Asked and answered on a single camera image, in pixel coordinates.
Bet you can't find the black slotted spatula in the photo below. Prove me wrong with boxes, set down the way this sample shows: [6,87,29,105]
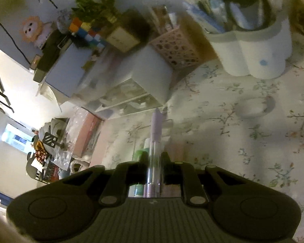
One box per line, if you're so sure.
[41,131,64,150]

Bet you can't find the green potted plant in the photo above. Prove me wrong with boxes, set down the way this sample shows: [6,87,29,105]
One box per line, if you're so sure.
[71,0,122,28]

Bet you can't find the beige square pot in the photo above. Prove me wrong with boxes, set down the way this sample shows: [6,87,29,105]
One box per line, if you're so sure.
[106,26,140,53]

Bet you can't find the dark fuzzy object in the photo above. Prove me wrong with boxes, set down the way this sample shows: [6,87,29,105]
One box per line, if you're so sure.
[122,9,153,42]

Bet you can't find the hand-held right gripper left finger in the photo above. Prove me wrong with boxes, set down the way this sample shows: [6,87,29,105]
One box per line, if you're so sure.
[62,154,148,206]

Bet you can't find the lion plush toy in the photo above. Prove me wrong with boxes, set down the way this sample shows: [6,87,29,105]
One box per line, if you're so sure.
[19,16,53,49]

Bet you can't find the white flower-shaped pen holder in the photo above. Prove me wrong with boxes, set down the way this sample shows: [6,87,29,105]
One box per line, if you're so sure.
[204,0,293,79]

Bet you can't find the purple pen with clear barrel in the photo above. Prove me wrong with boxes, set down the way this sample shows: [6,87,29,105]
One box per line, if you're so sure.
[143,108,164,198]

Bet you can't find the grey-blue box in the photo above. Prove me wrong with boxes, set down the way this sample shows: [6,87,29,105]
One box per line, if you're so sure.
[44,42,96,98]

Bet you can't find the clear acrylic organiser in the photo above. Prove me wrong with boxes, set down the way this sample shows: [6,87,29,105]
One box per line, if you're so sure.
[73,77,163,120]

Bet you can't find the colourful puzzle cube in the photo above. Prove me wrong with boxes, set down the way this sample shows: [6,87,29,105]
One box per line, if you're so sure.
[68,16,105,49]

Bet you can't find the black handled scissors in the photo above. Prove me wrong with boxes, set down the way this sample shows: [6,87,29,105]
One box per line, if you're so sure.
[224,0,272,30]

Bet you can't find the white square box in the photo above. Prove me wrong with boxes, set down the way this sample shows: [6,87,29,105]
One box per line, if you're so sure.
[130,47,173,105]

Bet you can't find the bundle of pens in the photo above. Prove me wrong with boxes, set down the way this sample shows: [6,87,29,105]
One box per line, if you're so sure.
[182,0,230,34]

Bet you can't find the pink patterned basket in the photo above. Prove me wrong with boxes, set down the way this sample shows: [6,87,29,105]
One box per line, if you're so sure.
[149,28,206,69]

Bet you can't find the black cable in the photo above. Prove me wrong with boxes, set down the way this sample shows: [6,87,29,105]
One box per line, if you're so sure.
[0,4,32,65]

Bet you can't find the green capped glue stick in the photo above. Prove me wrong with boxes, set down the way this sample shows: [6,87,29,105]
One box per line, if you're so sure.
[129,150,149,198]

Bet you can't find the floral tablecloth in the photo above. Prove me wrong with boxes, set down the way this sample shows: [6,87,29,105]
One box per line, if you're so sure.
[90,29,304,243]

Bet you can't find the pink box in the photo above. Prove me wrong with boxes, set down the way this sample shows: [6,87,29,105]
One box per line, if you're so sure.
[72,112,103,158]

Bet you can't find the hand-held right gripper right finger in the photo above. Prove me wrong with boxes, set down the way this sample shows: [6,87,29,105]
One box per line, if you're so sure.
[161,151,246,206]

